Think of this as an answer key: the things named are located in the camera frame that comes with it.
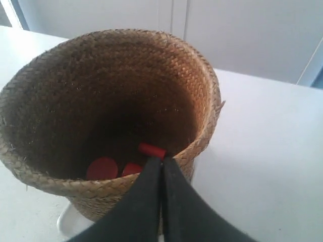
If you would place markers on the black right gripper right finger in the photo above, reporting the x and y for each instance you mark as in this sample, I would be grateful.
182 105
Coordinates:
186 216

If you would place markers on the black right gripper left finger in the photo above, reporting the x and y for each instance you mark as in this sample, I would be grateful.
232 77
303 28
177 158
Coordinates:
136 216

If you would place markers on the red round disc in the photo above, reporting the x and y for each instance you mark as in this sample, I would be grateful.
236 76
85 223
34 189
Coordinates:
131 168

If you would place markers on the thin red cylinder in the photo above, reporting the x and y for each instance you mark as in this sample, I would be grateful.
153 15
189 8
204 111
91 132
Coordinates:
151 150

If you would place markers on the woven straw basket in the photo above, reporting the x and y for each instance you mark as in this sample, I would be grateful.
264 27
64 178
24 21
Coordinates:
102 94

